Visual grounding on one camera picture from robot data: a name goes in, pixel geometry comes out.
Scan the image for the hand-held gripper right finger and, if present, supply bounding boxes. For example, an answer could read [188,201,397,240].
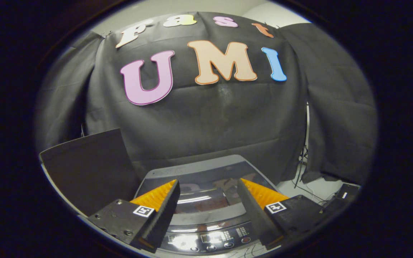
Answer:
[238,178,324,250]

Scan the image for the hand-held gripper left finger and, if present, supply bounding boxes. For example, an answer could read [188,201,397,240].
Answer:
[88,180,180,253]

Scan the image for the grey washing machine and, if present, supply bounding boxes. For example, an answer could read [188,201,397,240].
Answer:
[134,155,283,256]

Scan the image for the black box on floor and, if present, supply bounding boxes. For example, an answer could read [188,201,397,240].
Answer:
[322,183,361,212]

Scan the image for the black backdrop cloth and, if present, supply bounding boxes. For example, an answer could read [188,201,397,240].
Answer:
[34,12,377,187]

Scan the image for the thin floor cables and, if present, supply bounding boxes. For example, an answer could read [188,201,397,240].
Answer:
[292,177,337,207]

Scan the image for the beige cabinet with dark frame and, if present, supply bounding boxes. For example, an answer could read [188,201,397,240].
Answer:
[39,128,139,218]

